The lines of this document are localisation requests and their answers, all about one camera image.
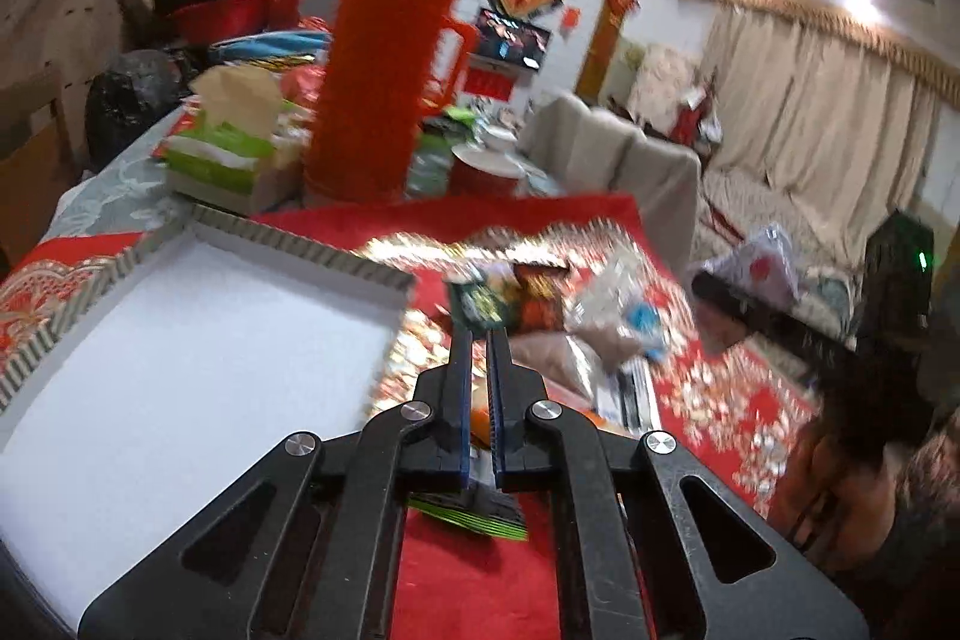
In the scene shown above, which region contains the white red printed packet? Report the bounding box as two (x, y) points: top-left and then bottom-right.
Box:
(697, 227), (800, 311)

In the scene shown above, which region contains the sofa with patterned cover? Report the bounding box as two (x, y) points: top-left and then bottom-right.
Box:
(690, 167), (863, 341)

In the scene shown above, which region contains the sofa with white cover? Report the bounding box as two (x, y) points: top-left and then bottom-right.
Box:
(517, 92), (702, 281)

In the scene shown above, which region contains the white tray with striped rim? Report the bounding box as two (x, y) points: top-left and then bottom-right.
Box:
(0, 201), (417, 640)

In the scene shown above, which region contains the clear bread packet blue label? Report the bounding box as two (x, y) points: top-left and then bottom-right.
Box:
(566, 257), (670, 378)

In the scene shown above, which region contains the green plastic bag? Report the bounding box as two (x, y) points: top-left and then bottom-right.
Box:
(409, 107), (481, 195)

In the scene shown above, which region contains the red lidded tin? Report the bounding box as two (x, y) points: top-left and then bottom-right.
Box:
(450, 143), (526, 199)

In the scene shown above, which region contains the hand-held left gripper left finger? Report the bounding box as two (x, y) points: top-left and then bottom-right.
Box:
(79, 329), (473, 640)

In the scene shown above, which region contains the beige curtain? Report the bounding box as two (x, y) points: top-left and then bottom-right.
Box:
(697, 2), (946, 221)

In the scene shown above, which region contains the red thermos flask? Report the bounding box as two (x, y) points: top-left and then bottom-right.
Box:
(300, 0), (481, 206)

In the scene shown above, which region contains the dark orange snack packet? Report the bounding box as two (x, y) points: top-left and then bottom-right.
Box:
(510, 261), (572, 335)

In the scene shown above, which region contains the blue striped bag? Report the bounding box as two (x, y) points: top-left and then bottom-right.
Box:
(208, 31), (331, 67)

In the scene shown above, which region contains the red plastic basin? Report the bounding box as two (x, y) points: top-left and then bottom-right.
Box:
(169, 0), (275, 45)

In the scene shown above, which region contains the red paper sheet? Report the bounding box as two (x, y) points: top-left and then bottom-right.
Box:
(465, 66), (518, 100)

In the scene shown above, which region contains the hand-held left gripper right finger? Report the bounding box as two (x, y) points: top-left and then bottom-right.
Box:
(487, 325), (867, 640)

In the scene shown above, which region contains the green snack packet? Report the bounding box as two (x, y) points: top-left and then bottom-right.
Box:
(409, 276), (530, 543)

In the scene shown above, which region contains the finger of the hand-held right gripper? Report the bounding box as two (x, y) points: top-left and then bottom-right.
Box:
(690, 272), (857, 387)

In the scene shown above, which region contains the person's right forearm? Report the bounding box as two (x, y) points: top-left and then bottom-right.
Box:
(862, 415), (960, 640)

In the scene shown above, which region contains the silver snack packet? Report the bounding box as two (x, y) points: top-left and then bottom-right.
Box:
(510, 332), (601, 402)

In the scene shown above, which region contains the green tissue box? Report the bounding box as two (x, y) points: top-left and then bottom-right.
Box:
(161, 62), (302, 214)

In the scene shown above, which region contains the red gold patterned tablecloth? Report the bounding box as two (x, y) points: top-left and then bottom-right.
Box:
(0, 194), (818, 640)

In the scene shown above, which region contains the wall television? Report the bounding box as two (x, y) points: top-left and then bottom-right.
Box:
(472, 8), (552, 70)

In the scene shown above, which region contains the grey lace tablecloth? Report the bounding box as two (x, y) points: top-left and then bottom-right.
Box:
(56, 107), (197, 236)

